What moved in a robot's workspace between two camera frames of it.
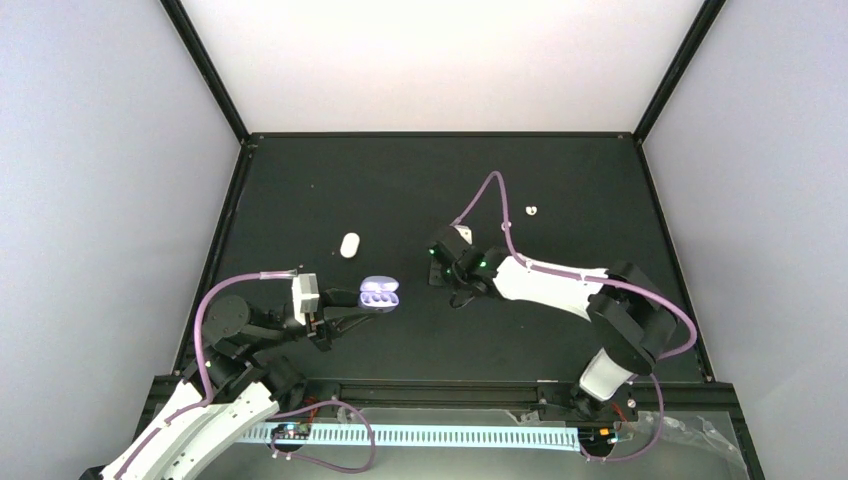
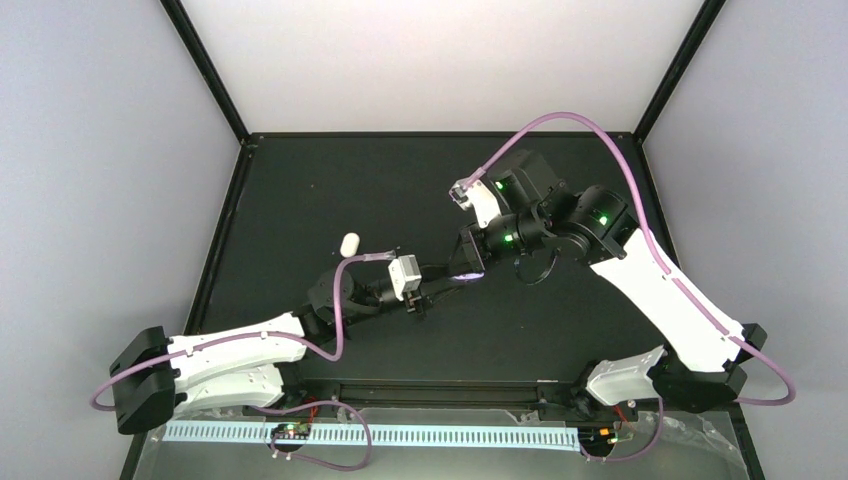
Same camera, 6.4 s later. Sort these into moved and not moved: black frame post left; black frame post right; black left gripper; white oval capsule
Moved: black left gripper
Not moved: black frame post right; black frame post left; white oval capsule
